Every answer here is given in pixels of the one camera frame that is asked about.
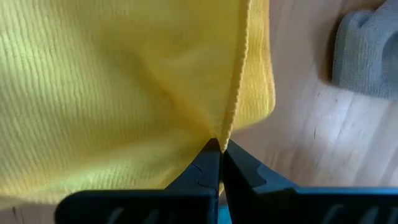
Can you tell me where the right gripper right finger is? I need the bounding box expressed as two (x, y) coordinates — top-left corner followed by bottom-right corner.
(221, 139), (398, 224)

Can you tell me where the yellow microfiber towel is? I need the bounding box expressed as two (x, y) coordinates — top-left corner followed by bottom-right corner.
(0, 0), (277, 200)

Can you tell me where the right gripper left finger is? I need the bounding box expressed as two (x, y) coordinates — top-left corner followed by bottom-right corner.
(55, 138), (222, 224)

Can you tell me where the grey microfiber towel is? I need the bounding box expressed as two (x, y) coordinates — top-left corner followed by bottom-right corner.
(331, 0), (398, 101)

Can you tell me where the teal microfiber towel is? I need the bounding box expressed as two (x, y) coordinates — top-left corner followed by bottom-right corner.
(217, 203), (233, 224)

